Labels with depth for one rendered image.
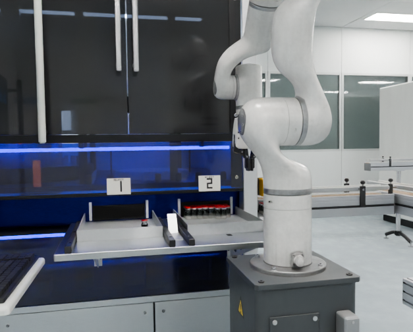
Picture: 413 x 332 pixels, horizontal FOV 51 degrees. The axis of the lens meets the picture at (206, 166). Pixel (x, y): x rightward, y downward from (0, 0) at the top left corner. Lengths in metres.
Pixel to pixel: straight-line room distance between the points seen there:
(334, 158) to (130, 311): 5.70
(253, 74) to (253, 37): 0.13
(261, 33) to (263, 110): 0.32
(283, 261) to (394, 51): 6.85
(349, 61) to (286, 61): 6.26
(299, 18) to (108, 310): 1.21
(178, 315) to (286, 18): 1.16
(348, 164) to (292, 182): 6.16
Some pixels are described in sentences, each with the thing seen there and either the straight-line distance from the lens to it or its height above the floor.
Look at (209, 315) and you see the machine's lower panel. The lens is 1.77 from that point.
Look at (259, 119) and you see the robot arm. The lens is 1.02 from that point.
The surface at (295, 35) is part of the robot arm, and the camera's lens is 1.05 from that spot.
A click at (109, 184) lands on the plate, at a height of 1.03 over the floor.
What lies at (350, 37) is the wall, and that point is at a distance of 7.38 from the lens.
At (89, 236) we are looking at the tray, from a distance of 1.37.
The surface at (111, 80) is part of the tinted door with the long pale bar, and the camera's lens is 1.63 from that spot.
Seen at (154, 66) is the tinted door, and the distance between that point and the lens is 1.64.
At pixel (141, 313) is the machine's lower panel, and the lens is 1.72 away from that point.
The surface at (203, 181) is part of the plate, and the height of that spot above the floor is 1.03.
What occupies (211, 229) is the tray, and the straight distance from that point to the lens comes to 1.40.
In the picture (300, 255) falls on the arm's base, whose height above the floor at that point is 0.90.
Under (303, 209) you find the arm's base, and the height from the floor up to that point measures 1.01.
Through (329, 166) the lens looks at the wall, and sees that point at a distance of 7.03.
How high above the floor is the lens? 1.17
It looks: 3 degrees down
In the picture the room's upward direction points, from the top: 1 degrees counter-clockwise
